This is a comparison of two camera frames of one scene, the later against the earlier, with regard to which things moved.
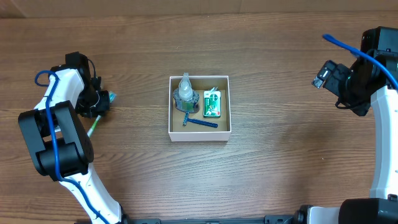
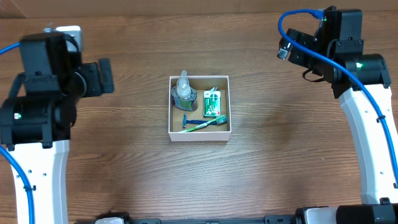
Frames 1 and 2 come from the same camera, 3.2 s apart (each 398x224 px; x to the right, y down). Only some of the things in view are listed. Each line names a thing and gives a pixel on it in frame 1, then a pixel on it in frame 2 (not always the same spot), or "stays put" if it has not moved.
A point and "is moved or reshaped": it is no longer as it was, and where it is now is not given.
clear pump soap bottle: [186, 99] stays put
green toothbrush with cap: [112, 97] to [219, 120]
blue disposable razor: [198, 122] is moved or reshaped
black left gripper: [104, 107] to [95, 88]
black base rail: [300, 217] stays put
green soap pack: [212, 103] stays put
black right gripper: [338, 76] to [300, 60]
